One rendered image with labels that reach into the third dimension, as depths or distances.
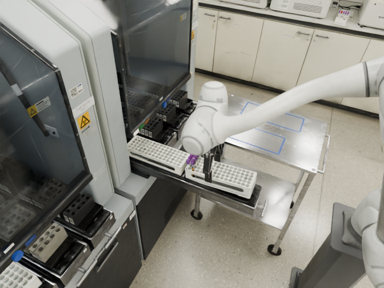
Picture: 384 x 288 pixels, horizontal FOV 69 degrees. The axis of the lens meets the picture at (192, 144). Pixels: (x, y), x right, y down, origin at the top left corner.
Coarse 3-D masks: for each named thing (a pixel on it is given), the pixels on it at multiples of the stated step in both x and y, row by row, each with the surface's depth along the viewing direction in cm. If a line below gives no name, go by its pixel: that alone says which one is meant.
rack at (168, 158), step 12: (132, 144) 134; (144, 144) 133; (156, 144) 134; (132, 156) 133; (144, 156) 129; (156, 156) 128; (168, 156) 128; (180, 156) 130; (168, 168) 130; (180, 168) 123
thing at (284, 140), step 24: (288, 120) 160; (312, 120) 161; (240, 144) 143; (264, 144) 144; (288, 144) 145; (312, 144) 145; (312, 168) 132; (264, 192) 189; (288, 192) 190; (192, 216) 203; (264, 216) 175
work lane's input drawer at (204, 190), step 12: (132, 168) 136; (144, 168) 131; (156, 168) 129; (168, 180) 129; (180, 180) 125; (192, 180) 124; (204, 192) 123; (216, 192) 121; (228, 192) 122; (228, 204) 121; (240, 204) 118; (252, 204) 116; (264, 204) 124; (252, 216) 119
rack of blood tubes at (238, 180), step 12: (216, 168) 122; (228, 168) 122; (240, 168) 121; (204, 180) 124; (216, 180) 118; (228, 180) 117; (240, 180) 117; (252, 180) 116; (240, 192) 116; (252, 192) 118
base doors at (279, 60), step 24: (216, 24) 316; (240, 24) 306; (264, 24) 295; (288, 24) 285; (216, 48) 334; (240, 48) 322; (264, 48) 310; (288, 48) 299; (312, 48) 289; (336, 48) 280; (360, 48) 272; (216, 72) 353; (240, 72) 340; (264, 72) 327; (288, 72) 314; (312, 72) 304
